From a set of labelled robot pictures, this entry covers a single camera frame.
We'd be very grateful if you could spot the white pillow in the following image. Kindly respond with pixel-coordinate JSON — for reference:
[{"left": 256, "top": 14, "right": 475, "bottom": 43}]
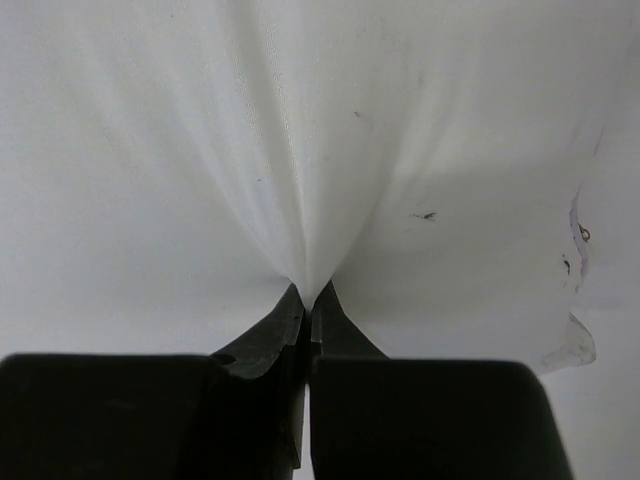
[{"left": 1, "top": 1, "right": 638, "bottom": 372}]

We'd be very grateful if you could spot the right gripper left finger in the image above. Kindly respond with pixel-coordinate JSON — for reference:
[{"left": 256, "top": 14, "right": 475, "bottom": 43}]
[{"left": 1, "top": 287, "right": 306, "bottom": 479}]

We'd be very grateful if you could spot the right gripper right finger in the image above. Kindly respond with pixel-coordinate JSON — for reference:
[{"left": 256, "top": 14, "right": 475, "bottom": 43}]
[{"left": 309, "top": 285, "right": 572, "bottom": 480}]

